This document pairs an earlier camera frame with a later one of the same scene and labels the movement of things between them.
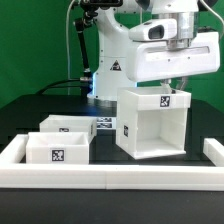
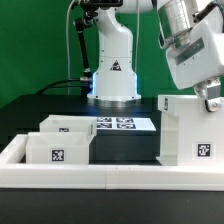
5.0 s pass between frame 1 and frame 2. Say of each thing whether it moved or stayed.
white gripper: moved
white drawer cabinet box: moved
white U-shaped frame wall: stayed
